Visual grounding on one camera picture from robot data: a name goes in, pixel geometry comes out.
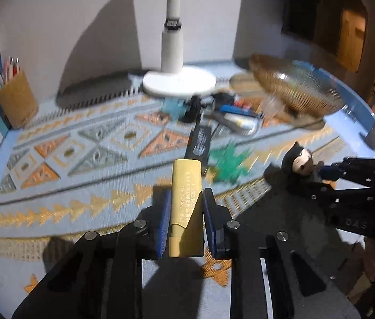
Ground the clear acrylic keychain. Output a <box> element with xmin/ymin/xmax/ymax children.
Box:
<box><xmin>261</xmin><ymin>93</ymin><xmax>291</xmax><ymax>122</ymax></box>

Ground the wooden pen holder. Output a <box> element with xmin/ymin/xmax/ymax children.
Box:
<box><xmin>0</xmin><ymin>69</ymin><xmax>39</xmax><ymax>129</ymax></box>

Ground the white lamp base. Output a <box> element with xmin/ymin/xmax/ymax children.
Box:
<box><xmin>142</xmin><ymin>0</ymin><xmax>217</xmax><ymax>98</ymax></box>

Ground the bunch of pens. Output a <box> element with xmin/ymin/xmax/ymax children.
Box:
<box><xmin>0</xmin><ymin>56</ymin><xmax>21</xmax><ymax>85</ymax></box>

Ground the patterned woven table mat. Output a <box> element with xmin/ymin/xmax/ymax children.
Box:
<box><xmin>0</xmin><ymin>58</ymin><xmax>375</xmax><ymax>319</ymax></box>

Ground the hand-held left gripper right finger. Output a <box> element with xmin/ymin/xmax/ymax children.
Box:
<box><xmin>201</xmin><ymin>188</ymin><xmax>370</xmax><ymax>319</ymax></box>

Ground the yellow rectangular lighter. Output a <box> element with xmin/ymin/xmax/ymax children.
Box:
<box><xmin>168</xmin><ymin>159</ymin><xmax>205</xmax><ymax>259</ymax></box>

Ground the green crystal ornament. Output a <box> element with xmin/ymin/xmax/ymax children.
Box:
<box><xmin>207</xmin><ymin>141</ymin><xmax>252</xmax><ymax>185</ymax></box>

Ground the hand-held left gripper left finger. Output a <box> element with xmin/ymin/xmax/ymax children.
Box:
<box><xmin>11</xmin><ymin>188</ymin><xmax>172</xmax><ymax>319</ymax></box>

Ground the blue lighter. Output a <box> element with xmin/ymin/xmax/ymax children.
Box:
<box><xmin>220</xmin><ymin>104</ymin><xmax>264</xmax><ymax>115</ymax></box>

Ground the black lighter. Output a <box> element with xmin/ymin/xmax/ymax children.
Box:
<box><xmin>184</xmin><ymin>124</ymin><xmax>213</xmax><ymax>165</ymax></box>

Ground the light blue crystal ornament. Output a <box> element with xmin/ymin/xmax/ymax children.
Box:
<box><xmin>162</xmin><ymin>98</ymin><xmax>188</xmax><ymax>120</ymax></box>

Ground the dark framed window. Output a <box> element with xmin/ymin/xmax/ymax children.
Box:
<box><xmin>282</xmin><ymin>0</ymin><xmax>370</xmax><ymax>74</ymax></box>

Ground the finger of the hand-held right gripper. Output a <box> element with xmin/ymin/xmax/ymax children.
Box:
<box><xmin>287</xmin><ymin>179</ymin><xmax>375</xmax><ymax>213</ymax></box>
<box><xmin>318</xmin><ymin>157</ymin><xmax>375</xmax><ymax>182</ymax></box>

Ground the amber ribbed glass bowl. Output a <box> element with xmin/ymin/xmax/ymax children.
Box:
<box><xmin>249</xmin><ymin>53</ymin><xmax>349</xmax><ymax>118</ymax></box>

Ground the black-haired doll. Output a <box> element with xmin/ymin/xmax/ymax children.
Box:
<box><xmin>282</xmin><ymin>141</ymin><xmax>336</xmax><ymax>187</ymax></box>

